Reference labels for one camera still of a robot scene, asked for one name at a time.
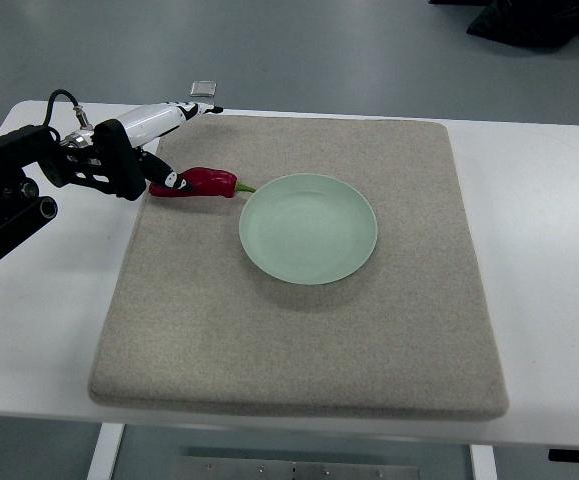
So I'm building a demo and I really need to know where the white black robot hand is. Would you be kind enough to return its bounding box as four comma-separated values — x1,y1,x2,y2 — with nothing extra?
117,102,224,191

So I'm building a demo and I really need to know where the red pepper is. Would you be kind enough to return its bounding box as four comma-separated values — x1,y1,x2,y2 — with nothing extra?
148,167,256,198

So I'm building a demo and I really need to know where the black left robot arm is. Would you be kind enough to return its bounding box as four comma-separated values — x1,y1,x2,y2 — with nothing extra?
0,89,146,261

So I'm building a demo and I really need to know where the light green plate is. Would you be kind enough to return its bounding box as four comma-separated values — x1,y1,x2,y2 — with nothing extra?
239,173,378,286

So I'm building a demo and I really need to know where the small clear plastic box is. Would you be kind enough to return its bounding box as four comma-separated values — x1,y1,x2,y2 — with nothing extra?
189,80,217,98

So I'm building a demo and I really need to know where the beige fabric mat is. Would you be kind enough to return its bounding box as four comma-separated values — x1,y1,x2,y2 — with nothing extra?
89,115,508,421

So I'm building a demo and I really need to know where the white table leg left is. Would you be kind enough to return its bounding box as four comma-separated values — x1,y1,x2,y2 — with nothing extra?
86,423,125,480

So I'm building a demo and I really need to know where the white table leg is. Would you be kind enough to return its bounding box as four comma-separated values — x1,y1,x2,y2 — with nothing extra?
470,445,498,480
86,423,125,480

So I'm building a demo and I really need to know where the white table leg right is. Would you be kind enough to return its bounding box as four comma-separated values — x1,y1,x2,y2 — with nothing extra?
470,445,498,480

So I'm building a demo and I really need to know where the grey metal base plate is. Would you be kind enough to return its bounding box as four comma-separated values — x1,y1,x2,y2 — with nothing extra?
170,456,420,480

